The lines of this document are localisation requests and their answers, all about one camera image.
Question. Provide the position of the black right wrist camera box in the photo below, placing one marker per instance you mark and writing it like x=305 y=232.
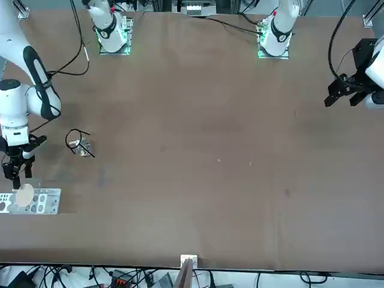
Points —
x=37 y=141

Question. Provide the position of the white power strip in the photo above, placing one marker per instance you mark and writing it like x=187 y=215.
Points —
x=193 y=9

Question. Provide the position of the upright camera post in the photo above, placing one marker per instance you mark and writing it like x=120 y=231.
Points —
x=184 y=276

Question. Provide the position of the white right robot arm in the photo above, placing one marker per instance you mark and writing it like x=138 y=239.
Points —
x=12 y=99

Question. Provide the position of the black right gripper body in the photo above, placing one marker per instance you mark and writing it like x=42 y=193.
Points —
x=15 y=154

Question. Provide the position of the black power adapter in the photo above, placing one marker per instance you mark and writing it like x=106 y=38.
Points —
x=21 y=280

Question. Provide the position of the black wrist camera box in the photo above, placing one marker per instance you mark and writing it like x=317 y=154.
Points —
x=364 y=54
x=37 y=141

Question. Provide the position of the aluminium frame bracket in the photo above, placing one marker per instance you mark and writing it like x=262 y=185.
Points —
x=368 y=19
x=23 y=12

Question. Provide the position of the white post bracket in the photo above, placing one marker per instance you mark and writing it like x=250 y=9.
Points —
x=195 y=261

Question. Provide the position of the white test tube rack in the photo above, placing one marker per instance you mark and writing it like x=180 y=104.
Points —
x=48 y=201

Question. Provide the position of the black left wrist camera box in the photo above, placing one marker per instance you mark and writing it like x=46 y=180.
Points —
x=364 y=54

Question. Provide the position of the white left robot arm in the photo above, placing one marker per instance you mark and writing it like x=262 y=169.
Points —
x=279 y=30

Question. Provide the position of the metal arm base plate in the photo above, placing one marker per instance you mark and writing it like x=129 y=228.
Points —
x=283 y=55
x=115 y=53

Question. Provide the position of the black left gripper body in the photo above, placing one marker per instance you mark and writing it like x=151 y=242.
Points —
x=355 y=81

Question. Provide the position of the red black device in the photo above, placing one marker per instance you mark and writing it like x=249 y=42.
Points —
x=120 y=280

